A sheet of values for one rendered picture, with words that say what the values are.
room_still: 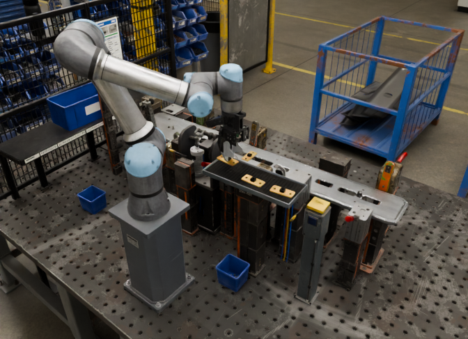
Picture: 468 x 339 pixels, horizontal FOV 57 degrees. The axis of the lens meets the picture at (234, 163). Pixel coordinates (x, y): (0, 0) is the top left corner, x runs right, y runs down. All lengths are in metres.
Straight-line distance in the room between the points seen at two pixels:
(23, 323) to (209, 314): 1.38
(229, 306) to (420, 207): 1.13
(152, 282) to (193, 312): 0.20
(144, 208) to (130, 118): 0.31
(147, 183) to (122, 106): 0.27
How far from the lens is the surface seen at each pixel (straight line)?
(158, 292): 1.73
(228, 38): 4.90
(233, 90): 1.44
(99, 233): 2.14
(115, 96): 1.48
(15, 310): 2.92
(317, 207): 1.48
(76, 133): 2.28
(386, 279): 1.95
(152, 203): 1.50
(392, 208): 1.81
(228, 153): 1.57
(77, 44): 1.33
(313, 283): 1.71
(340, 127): 4.13
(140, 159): 1.43
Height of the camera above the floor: 2.08
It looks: 33 degrees down
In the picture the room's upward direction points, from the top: straight up
